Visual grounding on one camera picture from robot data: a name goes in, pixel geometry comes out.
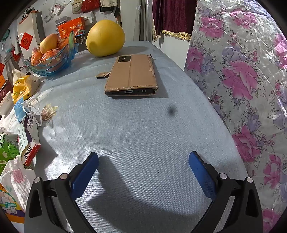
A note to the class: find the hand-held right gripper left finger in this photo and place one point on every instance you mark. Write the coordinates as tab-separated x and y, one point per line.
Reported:
84	173

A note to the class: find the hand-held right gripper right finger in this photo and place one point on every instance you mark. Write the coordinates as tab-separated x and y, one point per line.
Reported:
200	175

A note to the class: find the light blue tablecloth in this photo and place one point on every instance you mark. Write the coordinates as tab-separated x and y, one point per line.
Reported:
134	134

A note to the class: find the white pink flower paper towel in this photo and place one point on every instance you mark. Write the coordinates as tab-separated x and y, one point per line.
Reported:
15	179

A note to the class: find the butterfly paper cup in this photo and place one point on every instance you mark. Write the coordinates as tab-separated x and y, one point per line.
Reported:
48	112

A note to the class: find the green tissue pack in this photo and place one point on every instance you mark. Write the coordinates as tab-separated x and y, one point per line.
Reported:
7	150

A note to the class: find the colourful printed pack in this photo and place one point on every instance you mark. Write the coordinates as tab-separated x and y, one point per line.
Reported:
6	206

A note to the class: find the pink floral sheet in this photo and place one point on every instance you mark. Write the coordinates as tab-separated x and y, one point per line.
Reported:
235	78

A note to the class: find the white bowl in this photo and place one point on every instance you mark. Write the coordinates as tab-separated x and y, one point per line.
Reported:
5	103

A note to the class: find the yellow plastic bag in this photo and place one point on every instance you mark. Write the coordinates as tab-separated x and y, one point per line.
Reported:
21	87

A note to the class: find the phone in brown case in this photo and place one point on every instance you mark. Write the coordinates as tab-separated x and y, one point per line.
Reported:
132	74

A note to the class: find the blue glass fruit bowl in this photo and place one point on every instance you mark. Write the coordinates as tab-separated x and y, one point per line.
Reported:
56	65

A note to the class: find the wrapped orange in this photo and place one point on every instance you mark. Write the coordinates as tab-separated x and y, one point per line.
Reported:
50	55
35	57
64	42

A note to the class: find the stainless steel thermos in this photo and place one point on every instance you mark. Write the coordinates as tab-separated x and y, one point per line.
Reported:
10	67

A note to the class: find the yellow red mango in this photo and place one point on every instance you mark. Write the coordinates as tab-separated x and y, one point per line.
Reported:
48	43

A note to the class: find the yellow pomelo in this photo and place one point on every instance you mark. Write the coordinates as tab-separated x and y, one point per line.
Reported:
105	38

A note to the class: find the red diamond paper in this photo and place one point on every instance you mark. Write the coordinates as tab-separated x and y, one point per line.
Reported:
26	41

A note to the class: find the orange red gift box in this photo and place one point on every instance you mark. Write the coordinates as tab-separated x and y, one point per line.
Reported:
71	26

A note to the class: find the white refrigerator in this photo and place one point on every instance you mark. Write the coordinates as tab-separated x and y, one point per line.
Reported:
31	24

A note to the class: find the maroon curtain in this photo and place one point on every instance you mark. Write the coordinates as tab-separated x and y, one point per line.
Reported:
172	15

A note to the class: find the dark purse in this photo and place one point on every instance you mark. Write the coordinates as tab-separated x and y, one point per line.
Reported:
107	9

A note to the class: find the beige handbag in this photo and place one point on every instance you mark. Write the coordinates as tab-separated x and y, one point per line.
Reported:
77	6

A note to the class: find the red handbag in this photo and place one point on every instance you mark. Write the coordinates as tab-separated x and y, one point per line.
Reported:
90	5

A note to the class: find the panda sticker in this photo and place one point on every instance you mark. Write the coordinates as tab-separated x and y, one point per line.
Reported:
25	14

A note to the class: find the white tote bag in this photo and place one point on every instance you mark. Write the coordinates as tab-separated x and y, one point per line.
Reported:
108	2

